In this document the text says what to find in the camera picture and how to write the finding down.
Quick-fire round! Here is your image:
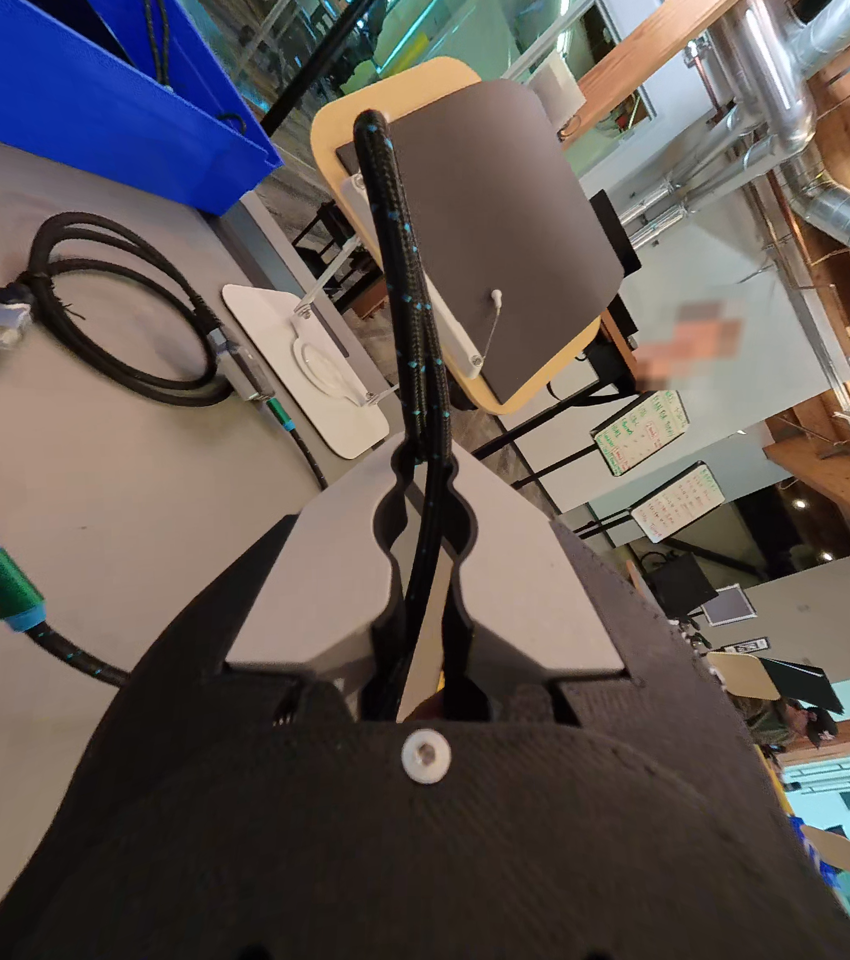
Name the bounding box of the whiteboard on stand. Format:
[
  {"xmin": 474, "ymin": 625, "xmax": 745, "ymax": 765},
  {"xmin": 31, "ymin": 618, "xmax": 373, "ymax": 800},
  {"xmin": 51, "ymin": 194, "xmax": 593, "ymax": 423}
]
[{"xmin": 629, "ymin": 462, "xmax": 727, "ymax": 544}]

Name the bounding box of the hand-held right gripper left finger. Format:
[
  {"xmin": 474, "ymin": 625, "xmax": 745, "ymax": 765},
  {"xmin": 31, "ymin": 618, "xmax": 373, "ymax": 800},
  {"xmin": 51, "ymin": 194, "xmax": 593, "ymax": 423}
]
[{"xmin": 226, "ymin": 446, "xmax": 411, "ymax": 684}]

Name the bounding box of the blue plastic bin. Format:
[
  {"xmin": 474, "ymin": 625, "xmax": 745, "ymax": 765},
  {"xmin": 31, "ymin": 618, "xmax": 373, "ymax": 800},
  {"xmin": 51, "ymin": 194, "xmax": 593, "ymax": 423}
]
[{"xmin": 0, "ymin": 0, "xmax": 283, "ymax": 216}]

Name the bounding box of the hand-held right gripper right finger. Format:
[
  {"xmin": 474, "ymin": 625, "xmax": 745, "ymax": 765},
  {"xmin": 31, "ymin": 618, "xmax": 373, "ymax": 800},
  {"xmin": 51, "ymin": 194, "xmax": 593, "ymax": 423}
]
[{"xmin": 437, "ymin": 438, "xmax": 625, "ymax": 687}]

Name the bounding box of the silver ceiling duct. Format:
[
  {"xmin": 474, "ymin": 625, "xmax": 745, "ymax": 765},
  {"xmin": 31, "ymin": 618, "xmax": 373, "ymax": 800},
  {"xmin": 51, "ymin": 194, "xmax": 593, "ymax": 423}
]
[{"xmin": 725, "ymin": 0, "xmax": 850, "ymax": 301}]

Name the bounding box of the black wood-edged board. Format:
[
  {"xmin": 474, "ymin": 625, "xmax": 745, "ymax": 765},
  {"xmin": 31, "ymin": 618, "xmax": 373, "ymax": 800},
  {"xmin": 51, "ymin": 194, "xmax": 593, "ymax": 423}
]
[{"xmin": 310, "ymin": 57, "xmax": 624, "ymax": 417}]

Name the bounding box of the whiteboard with green notes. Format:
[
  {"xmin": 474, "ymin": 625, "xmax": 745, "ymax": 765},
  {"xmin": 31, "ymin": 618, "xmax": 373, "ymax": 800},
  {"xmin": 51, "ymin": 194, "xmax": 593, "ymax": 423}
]
[{"xmin": 592, "ymin": 387, "xmax": 691, "ymax": 478}]

